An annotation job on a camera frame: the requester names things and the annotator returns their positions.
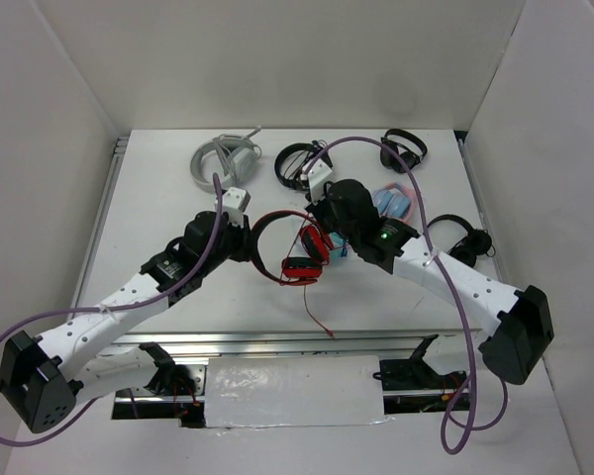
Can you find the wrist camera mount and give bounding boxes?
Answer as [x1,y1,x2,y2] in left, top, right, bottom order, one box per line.
[221,187,250,228]
[300,160,334,204]

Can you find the teal white headphones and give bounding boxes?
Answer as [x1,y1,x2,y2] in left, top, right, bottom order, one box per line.
[329,233,348,264]

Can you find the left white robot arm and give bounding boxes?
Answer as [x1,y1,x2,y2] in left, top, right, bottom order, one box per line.
[0,211,250,433]

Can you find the black wired headphones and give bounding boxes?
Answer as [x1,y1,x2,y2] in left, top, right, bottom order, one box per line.
[274,140,327,192]

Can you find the aluminium rail frame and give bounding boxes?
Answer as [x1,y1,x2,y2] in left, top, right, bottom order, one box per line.
[80,130,498,357]

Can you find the purple cable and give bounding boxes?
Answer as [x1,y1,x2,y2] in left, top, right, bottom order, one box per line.
[301,136,507,455]
[0,171,229,448]

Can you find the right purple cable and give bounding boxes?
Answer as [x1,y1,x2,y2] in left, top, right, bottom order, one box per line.
[301,136,507,455]

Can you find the pink blue cat-ear headphones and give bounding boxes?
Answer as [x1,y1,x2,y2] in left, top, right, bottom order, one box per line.
[371,182,418,224]

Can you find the black folded headphones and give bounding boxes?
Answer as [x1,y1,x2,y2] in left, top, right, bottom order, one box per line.
[380,129,428,174]

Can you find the thin red headphone cable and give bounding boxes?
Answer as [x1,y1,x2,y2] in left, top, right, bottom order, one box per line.
[281,222,338,340]

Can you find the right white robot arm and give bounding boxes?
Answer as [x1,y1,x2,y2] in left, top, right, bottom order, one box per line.
[306,179,554,385]

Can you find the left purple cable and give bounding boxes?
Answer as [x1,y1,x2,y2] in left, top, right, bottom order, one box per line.
[0,171,229,448]

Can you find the white grey headphones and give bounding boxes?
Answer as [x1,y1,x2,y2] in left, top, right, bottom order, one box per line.
[189,127,262,193]

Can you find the black thin-band headphones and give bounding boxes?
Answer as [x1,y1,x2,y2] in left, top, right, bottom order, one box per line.
[428,214,494,268]

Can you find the red black headphones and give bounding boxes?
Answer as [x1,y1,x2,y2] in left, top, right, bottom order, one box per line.
[250,210,335,287]

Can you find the white foil-edged panel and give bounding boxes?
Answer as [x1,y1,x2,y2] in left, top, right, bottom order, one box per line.
[204,355,385,428]

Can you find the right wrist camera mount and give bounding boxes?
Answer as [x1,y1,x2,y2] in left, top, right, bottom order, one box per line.
[300,160,334,204]

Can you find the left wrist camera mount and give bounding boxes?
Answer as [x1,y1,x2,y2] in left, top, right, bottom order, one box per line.
[221,187,250,228]

